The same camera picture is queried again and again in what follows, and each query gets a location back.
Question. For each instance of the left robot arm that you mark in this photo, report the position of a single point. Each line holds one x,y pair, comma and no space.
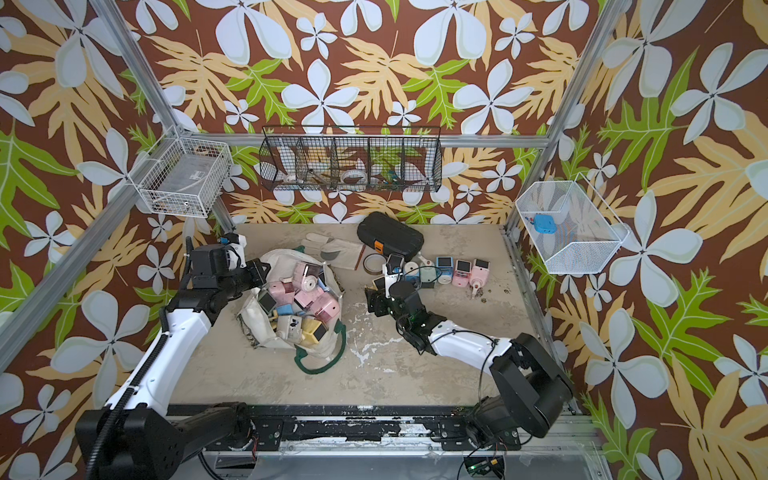
131,437

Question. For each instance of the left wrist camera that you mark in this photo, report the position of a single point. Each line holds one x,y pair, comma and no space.
207,265

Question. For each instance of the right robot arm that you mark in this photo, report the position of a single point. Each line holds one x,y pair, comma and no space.
532,388

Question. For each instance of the blue object in basket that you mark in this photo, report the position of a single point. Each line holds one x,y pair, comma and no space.
544,224

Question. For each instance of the white wire basket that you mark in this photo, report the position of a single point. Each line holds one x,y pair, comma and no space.
182,175
589,232

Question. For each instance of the black wire basket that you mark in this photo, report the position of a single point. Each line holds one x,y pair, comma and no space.
395,158

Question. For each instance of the brown tape roll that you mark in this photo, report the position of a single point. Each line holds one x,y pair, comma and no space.
374,264

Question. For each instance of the green pencil sharpener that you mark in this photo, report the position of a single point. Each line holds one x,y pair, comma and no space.
428,273

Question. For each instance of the cream tote bag green handles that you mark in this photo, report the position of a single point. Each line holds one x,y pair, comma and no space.
271,316

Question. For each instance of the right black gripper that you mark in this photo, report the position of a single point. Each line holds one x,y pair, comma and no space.
377,297

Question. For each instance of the large pink pencil sharpener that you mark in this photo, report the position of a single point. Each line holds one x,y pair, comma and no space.
308,276

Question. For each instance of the yellow pencil sharpener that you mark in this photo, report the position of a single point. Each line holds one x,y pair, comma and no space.
313,331

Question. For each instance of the white tape roll in basket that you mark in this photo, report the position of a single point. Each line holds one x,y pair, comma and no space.
354,177

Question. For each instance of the black hard case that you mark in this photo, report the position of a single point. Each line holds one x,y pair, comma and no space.
387,236

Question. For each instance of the blue pencil sharpener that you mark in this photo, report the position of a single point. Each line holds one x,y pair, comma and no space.
445,266
411,271

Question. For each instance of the white wire basket right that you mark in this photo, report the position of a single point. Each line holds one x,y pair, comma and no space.
589,232

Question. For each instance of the white wire basket left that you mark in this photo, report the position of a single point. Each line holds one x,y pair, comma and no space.
182,175

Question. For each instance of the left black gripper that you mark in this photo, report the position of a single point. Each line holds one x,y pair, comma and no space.
260,276

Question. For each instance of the cream work glove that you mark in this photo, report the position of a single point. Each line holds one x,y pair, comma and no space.
335,252

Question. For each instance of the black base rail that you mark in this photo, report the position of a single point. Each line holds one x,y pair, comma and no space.
450,428

